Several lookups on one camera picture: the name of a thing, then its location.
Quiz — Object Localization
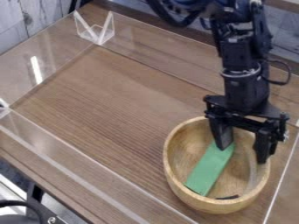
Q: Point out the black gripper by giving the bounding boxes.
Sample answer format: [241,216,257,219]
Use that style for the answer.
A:
[205,68,290,164]

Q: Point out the green stick block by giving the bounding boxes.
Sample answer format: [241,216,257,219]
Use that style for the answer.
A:
[184,142,235,196]

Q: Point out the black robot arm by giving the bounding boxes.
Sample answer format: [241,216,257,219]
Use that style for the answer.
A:
[146,0,289,164]

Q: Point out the wooden bowl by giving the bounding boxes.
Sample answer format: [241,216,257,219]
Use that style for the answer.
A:
[163,116,270,214]

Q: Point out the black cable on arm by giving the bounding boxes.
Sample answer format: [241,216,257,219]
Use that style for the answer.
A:
[261,58,293,87]

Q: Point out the clear acrylic enclosure wall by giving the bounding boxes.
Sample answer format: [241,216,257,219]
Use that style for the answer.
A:
[0,3,299,224]

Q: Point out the clear acrylic corner bracket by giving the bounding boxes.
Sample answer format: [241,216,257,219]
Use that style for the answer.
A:
[74,10,115,46]

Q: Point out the black table leg frame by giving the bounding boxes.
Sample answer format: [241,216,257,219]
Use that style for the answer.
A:
[0,182,70,224]

